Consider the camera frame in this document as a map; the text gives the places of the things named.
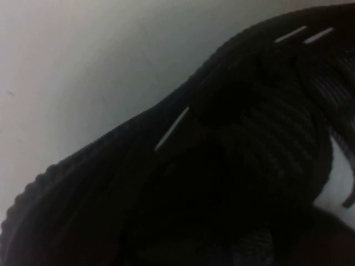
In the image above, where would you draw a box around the black knit sneaker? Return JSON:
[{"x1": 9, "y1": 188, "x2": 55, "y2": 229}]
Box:
[{"x1": 0, "y1": 5, "x2": 355, "y2": 266}]

